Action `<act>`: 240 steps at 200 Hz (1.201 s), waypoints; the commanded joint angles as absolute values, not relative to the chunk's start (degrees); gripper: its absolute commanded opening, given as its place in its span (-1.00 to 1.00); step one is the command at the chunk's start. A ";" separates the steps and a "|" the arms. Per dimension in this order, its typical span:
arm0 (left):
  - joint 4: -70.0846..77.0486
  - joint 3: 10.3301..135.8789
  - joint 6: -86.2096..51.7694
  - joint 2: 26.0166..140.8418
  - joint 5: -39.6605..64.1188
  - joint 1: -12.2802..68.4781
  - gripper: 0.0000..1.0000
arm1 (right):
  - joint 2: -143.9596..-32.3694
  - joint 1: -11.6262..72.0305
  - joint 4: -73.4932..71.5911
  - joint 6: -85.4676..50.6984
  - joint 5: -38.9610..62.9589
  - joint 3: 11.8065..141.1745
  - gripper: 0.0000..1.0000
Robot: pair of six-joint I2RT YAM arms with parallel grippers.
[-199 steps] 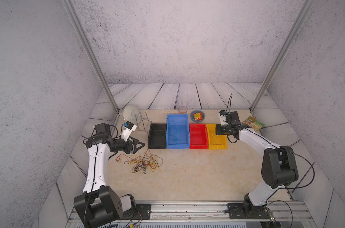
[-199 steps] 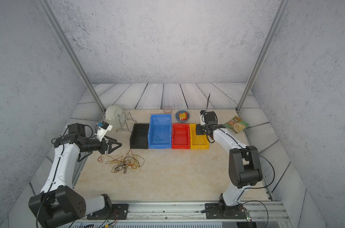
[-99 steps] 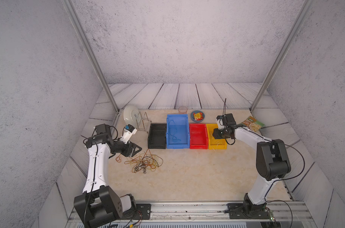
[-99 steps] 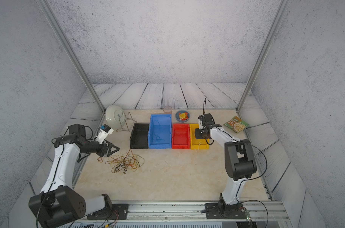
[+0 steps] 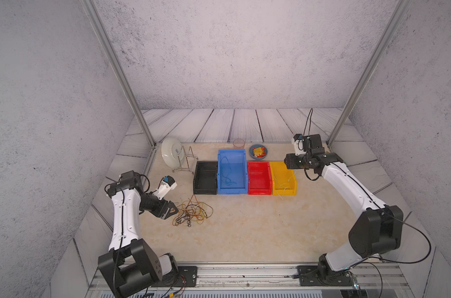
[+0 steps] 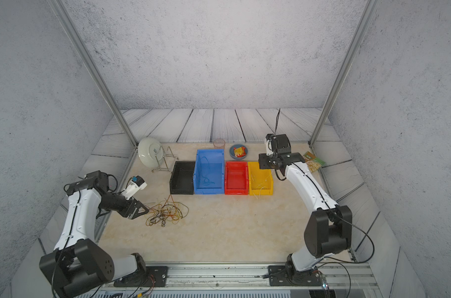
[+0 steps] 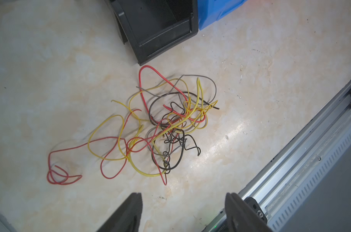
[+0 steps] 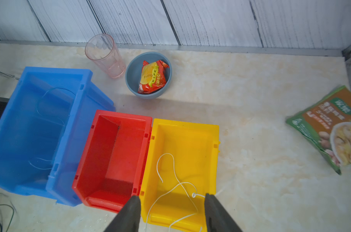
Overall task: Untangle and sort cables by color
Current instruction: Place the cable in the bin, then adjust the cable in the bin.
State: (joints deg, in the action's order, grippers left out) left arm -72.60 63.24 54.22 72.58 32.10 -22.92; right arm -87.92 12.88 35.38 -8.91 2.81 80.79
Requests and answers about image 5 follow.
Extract black storage bin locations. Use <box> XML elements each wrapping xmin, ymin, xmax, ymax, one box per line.
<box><xmin>193</xmin><ymin>161</ymin><xmax>218</xmax><ymax>195</ymax></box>

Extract white plate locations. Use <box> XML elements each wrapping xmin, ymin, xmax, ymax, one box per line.
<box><xmin>161</xmin><ymin>137</ymin><xmax>185</xmax><ymax>169</ymax></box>

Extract aluminium front rail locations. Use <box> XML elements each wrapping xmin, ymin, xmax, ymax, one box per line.
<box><xmin>85</xmin><ymin>262</ymin><xmax>416</xmax><ymax>298</ymax></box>

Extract pink plastic cup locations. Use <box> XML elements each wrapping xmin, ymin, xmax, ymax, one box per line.
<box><xmin>233</xmin><ymin>139</ymin><xmax>245</xmax><ymax>149</ymax></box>

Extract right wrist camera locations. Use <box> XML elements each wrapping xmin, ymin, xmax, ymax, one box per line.
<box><xmin>292</xmin><ymin>134</ymin><xmax>308</xmax><ymax>156</ymax></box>

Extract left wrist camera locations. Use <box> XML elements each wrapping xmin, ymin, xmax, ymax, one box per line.
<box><xmin>152</xmin><ymin>176</ymin><xmax>177</xmax><ymax>200</ymax></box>

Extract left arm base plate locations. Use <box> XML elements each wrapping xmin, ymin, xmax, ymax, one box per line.
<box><xmin>145</xmin><ymin>266</ymin><xmax>198</xmax><ymax>288</ymax></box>

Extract yellow storage bin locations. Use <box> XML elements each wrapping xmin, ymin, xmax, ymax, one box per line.
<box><xmin>269</xmin><ymin>161</ymin><xmax>297</xmax><ymax>196</ymax></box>

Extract red yellow snack packet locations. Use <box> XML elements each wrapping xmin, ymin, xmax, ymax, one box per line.
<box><xmin>252</xmin><ymin>146</ymin><xmax>267</xmax><ymax>159</ymax></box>

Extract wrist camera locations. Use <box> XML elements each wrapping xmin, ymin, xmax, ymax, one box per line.
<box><xmin>152</xmin><ymin>176</ymin><xmax>177</xmax><ymax>200</ymax></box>
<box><xmin>292</xmin><ymin>134</ymin><xmax>308</xmax><ymax>156</ymax></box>

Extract blue storage bin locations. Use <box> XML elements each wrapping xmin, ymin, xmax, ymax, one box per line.
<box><xmin>217</xmin><ymin>149</ymin><xmax>249</xmax><ymax>195</ymax></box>

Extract cable bundle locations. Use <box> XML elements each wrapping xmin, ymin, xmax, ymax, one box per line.
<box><xmin>171</xmin><ymin>193</ymin><xmax>214</xmax><ymax>228</ymax></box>

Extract aluminium frame post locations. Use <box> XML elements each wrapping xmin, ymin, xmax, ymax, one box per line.
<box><xmin>327</xmin><ymin>0</ymin><xmax>411</xmax><ymax>147</ymax></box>
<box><xmin>80</xmin><ymin>0</ymin><xmax>156</xmax><ymax>147</ymax></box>

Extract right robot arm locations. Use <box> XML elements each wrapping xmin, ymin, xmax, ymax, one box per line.
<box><xmin>284</xmin><ymin>134</ymin><xmax>405</xmax><ymax>281</ymax></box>

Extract left aluminium frame post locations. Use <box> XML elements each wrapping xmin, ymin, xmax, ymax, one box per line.
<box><xmin>80</xmin><ymin>0</ymin><xmax>156</xmax><ymax>147</ymax></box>

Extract red storage bin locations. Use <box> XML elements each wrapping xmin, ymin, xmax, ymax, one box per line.
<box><xmin>247</xmin><ymin>161</ymin><xmax>273</xmax><ymax>196</ymax></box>

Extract right aluminium frame post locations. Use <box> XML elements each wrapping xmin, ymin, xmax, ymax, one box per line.
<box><xmin>327</xmin><ymin>0</ymin><xmax>411</xmax><ymax>147</ymax></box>

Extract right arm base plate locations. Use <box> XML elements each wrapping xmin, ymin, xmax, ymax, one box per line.
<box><xmin>293</xmin><ymin>265</ymin><xmax>354</xmax><ymax>287</ymax></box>

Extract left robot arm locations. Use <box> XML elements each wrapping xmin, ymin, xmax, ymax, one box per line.
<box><xmin>98</xmin><ymin>171</ymin><xmax>180</xmax><ymax>298</ymax></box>

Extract blue bowl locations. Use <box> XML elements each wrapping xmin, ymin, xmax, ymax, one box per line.
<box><xmin>249</xmin><ymin>144</ymin><xmax>268</xmax><ymax>161</ymax></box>

